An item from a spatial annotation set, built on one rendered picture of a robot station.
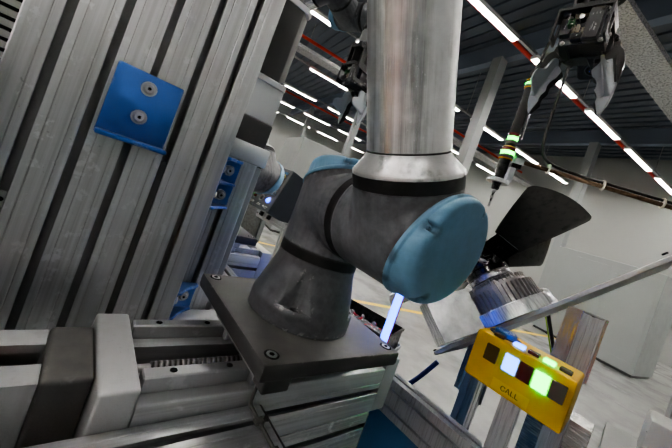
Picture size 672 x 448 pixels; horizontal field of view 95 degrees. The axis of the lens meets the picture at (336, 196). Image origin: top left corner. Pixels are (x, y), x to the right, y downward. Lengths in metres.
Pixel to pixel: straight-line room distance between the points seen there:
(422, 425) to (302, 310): 0.49
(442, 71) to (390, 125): 0.06
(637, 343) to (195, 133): 8.09
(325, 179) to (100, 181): 0.28
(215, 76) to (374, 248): 0.33
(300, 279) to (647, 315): 7.93
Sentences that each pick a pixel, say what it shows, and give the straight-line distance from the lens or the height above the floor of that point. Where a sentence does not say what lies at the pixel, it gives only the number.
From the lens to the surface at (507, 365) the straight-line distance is 0.70.
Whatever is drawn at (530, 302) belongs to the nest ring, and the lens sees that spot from 1.10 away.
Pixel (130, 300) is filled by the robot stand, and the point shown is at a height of 0.98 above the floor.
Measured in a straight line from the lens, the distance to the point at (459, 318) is 1.09.
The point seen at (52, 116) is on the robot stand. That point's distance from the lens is 0.47.
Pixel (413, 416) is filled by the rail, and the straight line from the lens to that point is 0.84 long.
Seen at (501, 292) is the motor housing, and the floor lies 1.12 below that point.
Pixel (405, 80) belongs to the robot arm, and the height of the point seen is 1.33.
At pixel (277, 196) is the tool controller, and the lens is 1.18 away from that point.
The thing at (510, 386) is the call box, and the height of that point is 1.01.
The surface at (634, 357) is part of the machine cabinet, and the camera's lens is 8.24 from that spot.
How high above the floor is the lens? 1.21
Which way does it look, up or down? level
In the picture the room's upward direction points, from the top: 20 degrees clockwise
